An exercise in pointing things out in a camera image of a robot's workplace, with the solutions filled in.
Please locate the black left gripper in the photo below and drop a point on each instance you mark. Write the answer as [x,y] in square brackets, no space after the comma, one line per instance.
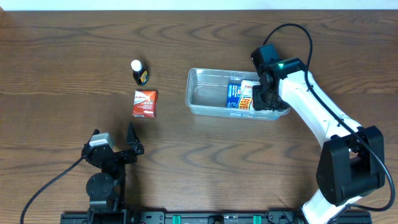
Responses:
[117,155]

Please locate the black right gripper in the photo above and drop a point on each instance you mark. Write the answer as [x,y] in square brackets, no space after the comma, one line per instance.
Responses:
[259,97]

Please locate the white Panadol box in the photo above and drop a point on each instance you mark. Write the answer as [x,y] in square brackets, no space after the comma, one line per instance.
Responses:
[246,87]

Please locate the blue Kool Fever box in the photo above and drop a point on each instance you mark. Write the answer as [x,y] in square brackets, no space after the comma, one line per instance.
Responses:
[236,98]

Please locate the red medicine box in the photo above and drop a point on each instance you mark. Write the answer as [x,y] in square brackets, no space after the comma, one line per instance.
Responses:
[145,104]

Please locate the dark bottle white cap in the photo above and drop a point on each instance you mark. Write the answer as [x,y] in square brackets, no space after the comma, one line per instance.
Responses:
[139,72]

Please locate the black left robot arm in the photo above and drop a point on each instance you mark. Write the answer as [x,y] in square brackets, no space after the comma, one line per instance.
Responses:
[106,189]

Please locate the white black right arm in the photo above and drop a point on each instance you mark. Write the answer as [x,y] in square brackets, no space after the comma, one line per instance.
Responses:
[350,165]

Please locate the clear plastic container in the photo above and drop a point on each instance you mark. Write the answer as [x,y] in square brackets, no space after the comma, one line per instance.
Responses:
[210,91]

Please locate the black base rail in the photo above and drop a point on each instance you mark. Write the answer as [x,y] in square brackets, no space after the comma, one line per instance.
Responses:
[270,217]

